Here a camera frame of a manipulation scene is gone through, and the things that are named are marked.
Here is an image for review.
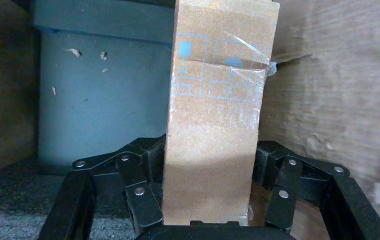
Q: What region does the black foam insert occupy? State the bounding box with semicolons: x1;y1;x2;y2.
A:
0;0;177;240

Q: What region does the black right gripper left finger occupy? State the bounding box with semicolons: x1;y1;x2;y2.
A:
39;135;167;240

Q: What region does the brown cardboard piece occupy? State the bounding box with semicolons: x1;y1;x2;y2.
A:
161;0;280;228

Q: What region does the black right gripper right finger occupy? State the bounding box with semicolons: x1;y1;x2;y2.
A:
251;140;380;240

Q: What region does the large open brown carton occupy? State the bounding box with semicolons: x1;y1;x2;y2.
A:
0;0;380;240

